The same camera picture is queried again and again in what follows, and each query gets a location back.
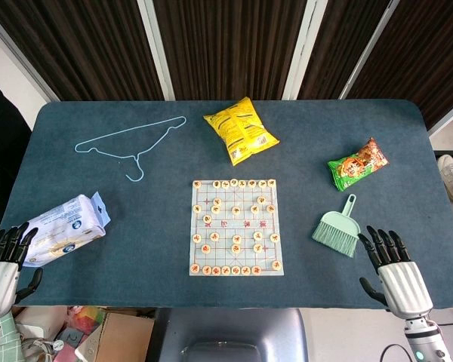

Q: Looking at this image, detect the black garment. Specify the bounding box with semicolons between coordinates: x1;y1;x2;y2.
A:
0;76;33;227

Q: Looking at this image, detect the paper xiangqi board sheet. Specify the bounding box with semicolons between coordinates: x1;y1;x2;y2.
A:
189;179;285;278

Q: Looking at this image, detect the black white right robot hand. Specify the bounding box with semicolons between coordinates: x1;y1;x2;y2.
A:
358;225;434;322

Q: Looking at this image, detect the white sneaker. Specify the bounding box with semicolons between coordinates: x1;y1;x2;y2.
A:
437;154;453;204

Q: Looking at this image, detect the white blue tissue pack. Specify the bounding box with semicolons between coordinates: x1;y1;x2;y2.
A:
17;191;111;268

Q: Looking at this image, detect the green orange snack packet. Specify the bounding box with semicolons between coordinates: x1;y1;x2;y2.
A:
327;137;390;192

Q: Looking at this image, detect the blue felt table cover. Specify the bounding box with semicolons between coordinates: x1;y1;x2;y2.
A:
0;99;453;310

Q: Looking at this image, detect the colourful plastic bag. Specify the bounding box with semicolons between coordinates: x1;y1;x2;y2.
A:
66;306;107;337

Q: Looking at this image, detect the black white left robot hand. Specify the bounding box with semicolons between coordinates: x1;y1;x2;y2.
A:
0;222;45;321

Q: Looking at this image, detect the white partition post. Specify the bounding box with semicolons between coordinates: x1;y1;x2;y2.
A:
137;0;175;101
285;0;328;101
338;0;398;101
0;6;60;103

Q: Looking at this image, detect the green checked cloth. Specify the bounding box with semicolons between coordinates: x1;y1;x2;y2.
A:
0;311;24;362

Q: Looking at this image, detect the yellow snack bag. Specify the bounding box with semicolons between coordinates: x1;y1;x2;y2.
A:
203;97;280;167

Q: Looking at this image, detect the white box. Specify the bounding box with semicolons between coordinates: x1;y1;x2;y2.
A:
14;306;68;342

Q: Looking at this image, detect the black cable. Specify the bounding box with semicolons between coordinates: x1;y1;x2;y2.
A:
378;342;413;362

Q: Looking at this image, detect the mint green hand brush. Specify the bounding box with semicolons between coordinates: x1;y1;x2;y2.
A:
311;193;361;259

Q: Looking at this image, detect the light blue wire hanger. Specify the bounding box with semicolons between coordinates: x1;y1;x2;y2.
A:
74;115;187;183

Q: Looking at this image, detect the brown cardboard box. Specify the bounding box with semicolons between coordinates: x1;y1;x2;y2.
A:
93;311;156;362

